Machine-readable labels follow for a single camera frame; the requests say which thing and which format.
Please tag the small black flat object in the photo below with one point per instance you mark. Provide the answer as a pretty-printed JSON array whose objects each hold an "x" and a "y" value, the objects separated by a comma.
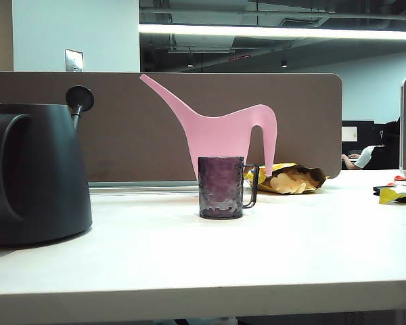
[{"x": 379, "y": 189}]

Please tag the silver desk rail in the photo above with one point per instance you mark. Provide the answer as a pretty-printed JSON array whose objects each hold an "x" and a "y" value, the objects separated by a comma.
[{"x": 138, "y": 188}]

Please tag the dark textured glass cup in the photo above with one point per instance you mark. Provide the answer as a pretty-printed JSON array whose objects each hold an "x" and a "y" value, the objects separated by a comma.
[{"x": 220, "y": 189}]

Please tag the white background monitor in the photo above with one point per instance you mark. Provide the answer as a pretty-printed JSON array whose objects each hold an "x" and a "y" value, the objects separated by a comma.
[{"x": 349, "y": 134}]

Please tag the silver wall switch plate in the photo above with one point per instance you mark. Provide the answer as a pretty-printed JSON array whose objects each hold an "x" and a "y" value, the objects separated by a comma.
[{"x": 74, "y": 61}]

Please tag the long white ceiling light strip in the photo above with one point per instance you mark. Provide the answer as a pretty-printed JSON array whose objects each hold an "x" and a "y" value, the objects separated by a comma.
[{"x": 257, "y": 31}]

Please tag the pink plastic watering can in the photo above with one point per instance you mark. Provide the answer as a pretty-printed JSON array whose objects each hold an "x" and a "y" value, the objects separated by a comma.
[{"x": 220, "y": 135}]

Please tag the yellow open chips bag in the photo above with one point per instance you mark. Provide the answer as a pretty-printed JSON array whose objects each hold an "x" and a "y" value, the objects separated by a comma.
[{"x": 291, "y": 181}]

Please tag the wide brown desk divider panel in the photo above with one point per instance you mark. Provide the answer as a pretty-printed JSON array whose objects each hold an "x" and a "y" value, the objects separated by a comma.
[{"x": 122, "y": 142}]

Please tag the black ceiling spot lamp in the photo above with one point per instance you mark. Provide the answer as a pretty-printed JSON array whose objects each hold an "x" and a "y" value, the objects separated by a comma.
[{"x": 284, "y": 63}]

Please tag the seated person in white shirt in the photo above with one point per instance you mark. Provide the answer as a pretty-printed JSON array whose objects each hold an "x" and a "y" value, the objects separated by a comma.
[{"x": 367, "y": 155}]

